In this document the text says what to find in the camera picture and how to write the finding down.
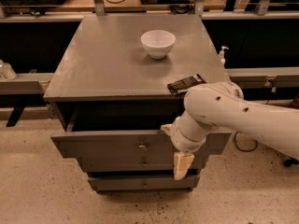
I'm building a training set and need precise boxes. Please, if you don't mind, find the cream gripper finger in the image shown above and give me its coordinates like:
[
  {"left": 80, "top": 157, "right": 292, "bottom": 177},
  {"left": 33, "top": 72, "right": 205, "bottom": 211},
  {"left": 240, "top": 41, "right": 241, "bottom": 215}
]
[
  {"left": 174, "top": 152, "right": 194, "bottom": 180},
  {"left": 160, "top": 124, "right": 172, "bottom": 136}
]

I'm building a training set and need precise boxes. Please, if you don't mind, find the grey top drawer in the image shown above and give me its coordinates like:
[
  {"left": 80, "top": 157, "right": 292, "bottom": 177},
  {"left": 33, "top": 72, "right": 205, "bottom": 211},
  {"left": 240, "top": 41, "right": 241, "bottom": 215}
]
[{"left": 50, "top": 109, "right": 232, "bottom": 160}]

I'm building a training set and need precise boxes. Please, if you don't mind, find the grey drawer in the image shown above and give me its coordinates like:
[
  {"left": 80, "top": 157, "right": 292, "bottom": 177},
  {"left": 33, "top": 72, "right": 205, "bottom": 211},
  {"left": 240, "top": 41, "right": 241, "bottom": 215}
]
[
  {"left": 50, "top": 109, "right": 232, "bottom": 160},
  {"left": 88, "top": 175, "right": 200, "bottom": 192},
  {"left": 78, "top": 154, "right": 209, "bottom": 173}
]

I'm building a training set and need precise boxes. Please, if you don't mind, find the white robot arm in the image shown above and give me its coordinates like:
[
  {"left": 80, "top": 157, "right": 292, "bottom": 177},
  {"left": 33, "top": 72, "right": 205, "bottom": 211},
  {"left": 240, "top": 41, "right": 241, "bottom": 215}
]
[{"left": 161, "top": 82, "right": 299, "bottom": 180}]

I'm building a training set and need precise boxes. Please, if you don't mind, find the grey middle drawer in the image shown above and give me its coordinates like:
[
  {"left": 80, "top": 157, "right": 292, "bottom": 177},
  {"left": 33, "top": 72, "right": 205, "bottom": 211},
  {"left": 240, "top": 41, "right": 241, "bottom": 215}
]
[{"left": 78, "top": 154, "right": 209, "bottom": 173}]

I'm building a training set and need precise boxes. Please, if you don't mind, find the grey drawer cabinet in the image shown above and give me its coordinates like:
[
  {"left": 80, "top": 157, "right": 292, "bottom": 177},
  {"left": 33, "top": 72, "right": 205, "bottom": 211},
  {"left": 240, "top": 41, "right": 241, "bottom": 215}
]
[{"left": 44, "top": 14, "right": 231, "bottom": 178}]

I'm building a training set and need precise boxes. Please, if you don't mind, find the grey bottom drawer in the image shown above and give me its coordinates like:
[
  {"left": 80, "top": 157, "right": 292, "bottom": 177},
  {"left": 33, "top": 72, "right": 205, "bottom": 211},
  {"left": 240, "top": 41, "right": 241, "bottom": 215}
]
[{"left": 88, "top": 175, "right": 200, "bottom": 192}]

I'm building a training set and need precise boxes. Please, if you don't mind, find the black snack packet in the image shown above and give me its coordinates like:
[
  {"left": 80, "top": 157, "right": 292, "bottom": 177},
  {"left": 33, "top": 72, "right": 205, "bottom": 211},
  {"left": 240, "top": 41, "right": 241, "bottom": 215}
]
[{"left": 167, "top": 74, "right": 205, "bottom": 96}]

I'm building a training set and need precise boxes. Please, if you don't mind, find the white ceramic bowl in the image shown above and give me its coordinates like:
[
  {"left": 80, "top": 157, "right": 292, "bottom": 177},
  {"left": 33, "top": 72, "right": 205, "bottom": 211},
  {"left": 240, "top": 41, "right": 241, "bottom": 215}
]
[{"left": 140, "top": 30, "right": 176, "bottom": 59}]

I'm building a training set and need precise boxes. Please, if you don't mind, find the white pump dispenser bottle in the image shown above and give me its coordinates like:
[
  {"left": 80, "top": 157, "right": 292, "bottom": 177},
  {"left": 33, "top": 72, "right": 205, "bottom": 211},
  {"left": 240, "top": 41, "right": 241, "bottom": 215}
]
[{"left": 218, "top": 46, "right": 229, "bottom": 66}]

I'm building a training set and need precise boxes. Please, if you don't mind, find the black wheeled stand base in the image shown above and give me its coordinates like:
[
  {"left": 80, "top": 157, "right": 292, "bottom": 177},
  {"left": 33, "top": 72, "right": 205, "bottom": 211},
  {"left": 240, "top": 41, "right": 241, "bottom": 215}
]
[{"left": 283, "top": 158, "right": 299, "bottom": 167}]

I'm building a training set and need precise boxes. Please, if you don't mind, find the clear plastic bottle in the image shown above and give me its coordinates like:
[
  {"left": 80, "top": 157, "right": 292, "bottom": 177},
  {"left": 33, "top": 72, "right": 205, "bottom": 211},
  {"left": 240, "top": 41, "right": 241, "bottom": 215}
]
[{"left": 0, "top": 60, "right": 17, "bottom": 80}]

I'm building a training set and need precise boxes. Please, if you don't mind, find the black floor cable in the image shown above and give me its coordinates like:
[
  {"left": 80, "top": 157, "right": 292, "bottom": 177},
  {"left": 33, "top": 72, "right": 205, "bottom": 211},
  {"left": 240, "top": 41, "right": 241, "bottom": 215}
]
[{"left": 233, "top": 131, "right": 259, "bottom": 153}]

